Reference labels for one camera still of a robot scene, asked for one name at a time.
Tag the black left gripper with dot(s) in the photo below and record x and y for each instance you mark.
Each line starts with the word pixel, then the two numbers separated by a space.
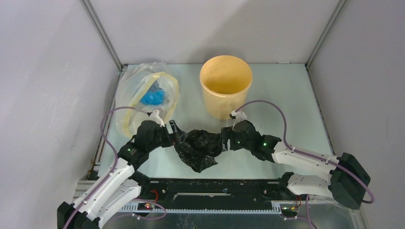
pixel 164 129

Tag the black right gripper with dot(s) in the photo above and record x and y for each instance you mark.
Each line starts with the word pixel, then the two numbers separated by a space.
pixel 226 139

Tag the black trash bag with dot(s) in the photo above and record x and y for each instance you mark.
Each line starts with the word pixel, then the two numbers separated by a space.
pixel 199 149

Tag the clear plastic bag yellow rim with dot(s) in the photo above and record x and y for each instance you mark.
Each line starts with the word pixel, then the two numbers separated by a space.
pixel 133 85

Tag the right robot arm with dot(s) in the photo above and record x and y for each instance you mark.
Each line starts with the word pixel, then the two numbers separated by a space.
pixel 339 177

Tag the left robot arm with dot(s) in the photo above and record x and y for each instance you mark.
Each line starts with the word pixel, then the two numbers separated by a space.
pixel 116 187

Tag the blue trash bag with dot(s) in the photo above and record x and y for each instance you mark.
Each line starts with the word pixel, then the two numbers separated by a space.
pixel 155 95

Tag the cream yellow trash bin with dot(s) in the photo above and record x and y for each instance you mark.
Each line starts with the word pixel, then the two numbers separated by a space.
pixel 225 82

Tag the left circuit board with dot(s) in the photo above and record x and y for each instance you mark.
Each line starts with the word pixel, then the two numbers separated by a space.
pixel 145 206

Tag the circuit board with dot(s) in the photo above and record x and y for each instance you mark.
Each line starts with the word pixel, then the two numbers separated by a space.
pixel 289 212
pixel 145 206

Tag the right circuit board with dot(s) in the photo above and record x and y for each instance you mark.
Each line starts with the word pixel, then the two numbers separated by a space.
pixel 289 212

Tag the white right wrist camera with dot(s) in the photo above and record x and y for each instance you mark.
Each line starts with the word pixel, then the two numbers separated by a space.
pixel 237 117

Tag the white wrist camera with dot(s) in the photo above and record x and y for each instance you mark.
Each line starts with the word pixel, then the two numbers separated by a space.
pixel 155 116
pixel 237 117

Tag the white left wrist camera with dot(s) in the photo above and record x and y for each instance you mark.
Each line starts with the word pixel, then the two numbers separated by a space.
pixel 155 116

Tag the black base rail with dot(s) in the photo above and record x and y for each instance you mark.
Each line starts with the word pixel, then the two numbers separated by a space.
pixel 214 195

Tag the right aluminium frame post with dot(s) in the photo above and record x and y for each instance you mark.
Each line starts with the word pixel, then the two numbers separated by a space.
pixel 327 29

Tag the aluminium frame post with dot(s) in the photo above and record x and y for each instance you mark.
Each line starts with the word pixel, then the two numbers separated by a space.
pixel 327 29
pixel 95 20

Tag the left aluminium frame post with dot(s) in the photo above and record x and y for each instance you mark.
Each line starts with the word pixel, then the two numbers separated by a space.
pixel 95 20

